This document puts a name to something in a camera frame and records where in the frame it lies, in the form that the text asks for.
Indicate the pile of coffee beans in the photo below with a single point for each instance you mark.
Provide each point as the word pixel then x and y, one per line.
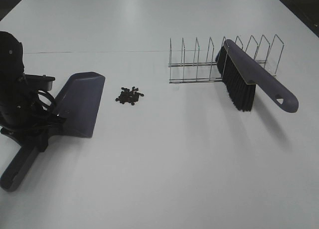
pixel 129 95

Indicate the purple plastic dustpan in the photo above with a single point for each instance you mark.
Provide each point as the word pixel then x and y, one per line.
pixel 78 101

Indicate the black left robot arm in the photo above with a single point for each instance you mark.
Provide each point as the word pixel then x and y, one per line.
pixel 11 63

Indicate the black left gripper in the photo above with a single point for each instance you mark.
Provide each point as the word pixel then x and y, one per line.
pixel 27 112

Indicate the chrome wire dish rack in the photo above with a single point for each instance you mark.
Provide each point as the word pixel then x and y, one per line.
pixel 199 64

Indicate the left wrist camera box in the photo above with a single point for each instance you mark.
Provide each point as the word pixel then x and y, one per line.
pixel 40 82

